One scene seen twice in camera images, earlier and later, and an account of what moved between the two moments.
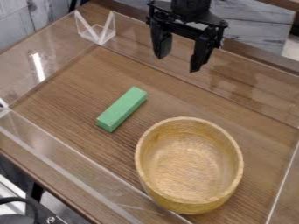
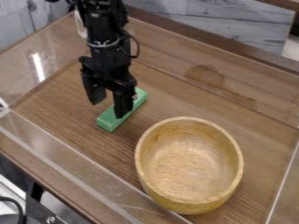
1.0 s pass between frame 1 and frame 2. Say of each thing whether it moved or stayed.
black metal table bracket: stayed
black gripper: moved
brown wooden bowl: stayed
